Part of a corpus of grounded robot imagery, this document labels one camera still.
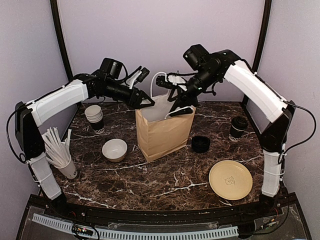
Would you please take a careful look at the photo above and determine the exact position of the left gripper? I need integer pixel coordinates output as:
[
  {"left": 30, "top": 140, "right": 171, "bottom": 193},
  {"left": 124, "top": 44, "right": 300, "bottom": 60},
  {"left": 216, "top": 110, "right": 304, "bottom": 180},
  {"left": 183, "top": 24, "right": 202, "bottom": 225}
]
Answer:
[{"left": 104, "top": 79, "right": 156, "bottom": 109}]

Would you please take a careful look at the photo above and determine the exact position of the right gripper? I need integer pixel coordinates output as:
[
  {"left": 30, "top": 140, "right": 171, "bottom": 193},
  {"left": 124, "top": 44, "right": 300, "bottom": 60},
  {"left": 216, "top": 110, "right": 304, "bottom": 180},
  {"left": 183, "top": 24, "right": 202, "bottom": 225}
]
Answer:
[{"left": 168, "top": 67, "right": 220, "bottom": 116}]

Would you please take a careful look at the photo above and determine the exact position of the brown paper bag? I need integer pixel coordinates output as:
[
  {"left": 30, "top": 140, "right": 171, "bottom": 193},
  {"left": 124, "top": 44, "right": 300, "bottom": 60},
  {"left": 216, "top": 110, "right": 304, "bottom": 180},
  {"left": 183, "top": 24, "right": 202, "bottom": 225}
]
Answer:
[{"left": 134, "top": 71, "right": 197, "bottom": 163}]

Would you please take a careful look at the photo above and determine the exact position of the stack of black lids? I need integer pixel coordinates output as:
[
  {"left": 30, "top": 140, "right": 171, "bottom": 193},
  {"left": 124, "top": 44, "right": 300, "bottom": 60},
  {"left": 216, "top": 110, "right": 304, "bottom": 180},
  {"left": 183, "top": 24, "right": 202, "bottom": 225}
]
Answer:
[{"left": 191, "top": 135, "right": 211, "bottom": 153}]

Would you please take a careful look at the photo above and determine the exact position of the stack of paper cups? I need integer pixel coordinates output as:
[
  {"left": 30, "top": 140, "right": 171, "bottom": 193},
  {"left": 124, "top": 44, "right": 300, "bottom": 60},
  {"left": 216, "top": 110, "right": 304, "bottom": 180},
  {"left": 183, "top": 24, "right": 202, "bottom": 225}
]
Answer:
[{"left": 84, "top": 105, "right": 105, "bottom": 134}]

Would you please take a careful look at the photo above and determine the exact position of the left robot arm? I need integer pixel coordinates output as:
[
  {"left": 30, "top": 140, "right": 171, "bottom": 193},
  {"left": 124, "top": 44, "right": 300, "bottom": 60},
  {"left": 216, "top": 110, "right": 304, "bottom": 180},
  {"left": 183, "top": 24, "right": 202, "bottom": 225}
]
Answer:
[{"left": 10, "top": 58, "right": 155, "bottom": 218}]

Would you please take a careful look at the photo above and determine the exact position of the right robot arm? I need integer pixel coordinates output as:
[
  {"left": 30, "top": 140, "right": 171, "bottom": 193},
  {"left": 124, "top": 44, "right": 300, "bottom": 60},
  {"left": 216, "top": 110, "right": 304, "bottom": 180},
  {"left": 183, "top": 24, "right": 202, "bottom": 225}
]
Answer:
[{"left": 165, "top": 44, "right": 298, "bottom": 197}]

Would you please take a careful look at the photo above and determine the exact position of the white ceramic bowl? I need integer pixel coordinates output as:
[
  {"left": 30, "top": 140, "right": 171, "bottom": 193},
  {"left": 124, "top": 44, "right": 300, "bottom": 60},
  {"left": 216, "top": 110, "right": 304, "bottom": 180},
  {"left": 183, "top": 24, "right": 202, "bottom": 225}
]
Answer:
[{"left": 101, "top": 138, "right": 128, "bottom": 163}]

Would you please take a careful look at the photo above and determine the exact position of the yellow plate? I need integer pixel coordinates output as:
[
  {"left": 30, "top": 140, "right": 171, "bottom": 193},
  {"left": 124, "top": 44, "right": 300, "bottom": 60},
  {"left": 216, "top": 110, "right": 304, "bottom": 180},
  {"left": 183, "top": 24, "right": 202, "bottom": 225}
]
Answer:
[{"left": 208, "top": 160, "right": 253, "bottom": 201}]

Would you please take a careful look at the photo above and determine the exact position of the cup of wrapped straws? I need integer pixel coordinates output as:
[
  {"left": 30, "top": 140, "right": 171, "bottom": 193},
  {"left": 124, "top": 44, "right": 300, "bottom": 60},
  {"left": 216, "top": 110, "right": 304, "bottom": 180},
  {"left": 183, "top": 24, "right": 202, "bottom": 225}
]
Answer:
[{"left": 42, "top": 127, "right": 78, "bottom": 179}]

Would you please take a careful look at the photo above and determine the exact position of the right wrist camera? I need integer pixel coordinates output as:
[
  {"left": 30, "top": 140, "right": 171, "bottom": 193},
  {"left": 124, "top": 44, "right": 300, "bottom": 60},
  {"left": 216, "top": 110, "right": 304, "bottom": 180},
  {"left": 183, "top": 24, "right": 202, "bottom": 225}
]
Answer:
[{"left": 156, "top": 73, "right": 188, "bottom": 92}]

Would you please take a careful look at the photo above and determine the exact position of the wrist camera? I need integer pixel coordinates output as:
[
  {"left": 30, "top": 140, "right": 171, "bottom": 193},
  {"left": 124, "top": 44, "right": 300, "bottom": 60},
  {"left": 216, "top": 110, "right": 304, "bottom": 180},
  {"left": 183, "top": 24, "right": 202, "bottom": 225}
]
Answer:
[
  {"left": 156, "top": 73, "right": 188, "bottom": 92},
  {"left": 128, "top": 66, "right": 150, "bottom": 89}
]

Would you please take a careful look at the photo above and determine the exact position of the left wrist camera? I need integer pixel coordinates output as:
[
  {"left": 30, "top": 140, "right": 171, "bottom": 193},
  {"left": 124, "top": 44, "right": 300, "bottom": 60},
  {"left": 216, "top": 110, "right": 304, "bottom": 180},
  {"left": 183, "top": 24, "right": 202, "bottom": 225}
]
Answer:
[{"left": 128, "top": 66, "right": 150, "bottom": 89}]

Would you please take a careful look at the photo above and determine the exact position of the right black frame post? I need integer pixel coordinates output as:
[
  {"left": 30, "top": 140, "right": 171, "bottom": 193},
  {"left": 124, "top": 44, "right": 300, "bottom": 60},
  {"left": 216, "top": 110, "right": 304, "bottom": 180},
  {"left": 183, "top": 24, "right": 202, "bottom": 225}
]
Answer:
[{"left": 241, "top": 0, "right": 273, "bottom": 106}]

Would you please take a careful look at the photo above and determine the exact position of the black frame post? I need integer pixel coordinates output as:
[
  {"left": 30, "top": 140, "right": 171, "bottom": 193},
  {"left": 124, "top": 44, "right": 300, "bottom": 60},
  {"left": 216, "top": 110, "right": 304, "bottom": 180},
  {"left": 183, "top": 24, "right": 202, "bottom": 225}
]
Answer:
[
  {"left": 50, "top": 0, "right": 73, "bottom": 82},
  {"left": 241, "top": 0, "right": 273, "bottom": 106}
]

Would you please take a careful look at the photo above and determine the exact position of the left black frame post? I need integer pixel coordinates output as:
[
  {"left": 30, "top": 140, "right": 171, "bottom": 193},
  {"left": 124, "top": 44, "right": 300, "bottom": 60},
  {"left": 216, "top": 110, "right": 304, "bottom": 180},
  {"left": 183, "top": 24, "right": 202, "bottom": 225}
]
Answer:
[{"left": 50, "top": 0, "right": 73, "bottom": 82}]

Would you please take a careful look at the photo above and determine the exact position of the black front rail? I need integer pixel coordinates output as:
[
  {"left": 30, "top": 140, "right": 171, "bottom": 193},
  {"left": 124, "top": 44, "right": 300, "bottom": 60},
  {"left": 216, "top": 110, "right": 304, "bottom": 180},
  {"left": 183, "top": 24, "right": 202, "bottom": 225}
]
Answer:
[{"left": 28, "top": 192, "right": 297, "bottom": 226}]

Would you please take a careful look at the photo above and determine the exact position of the white cable duct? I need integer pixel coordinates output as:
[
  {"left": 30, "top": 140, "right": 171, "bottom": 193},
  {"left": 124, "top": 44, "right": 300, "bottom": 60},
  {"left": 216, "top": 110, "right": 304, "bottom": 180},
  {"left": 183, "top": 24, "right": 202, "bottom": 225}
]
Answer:
[{"left": 31, "top": 213, "right": 239, "bottom": 240}]

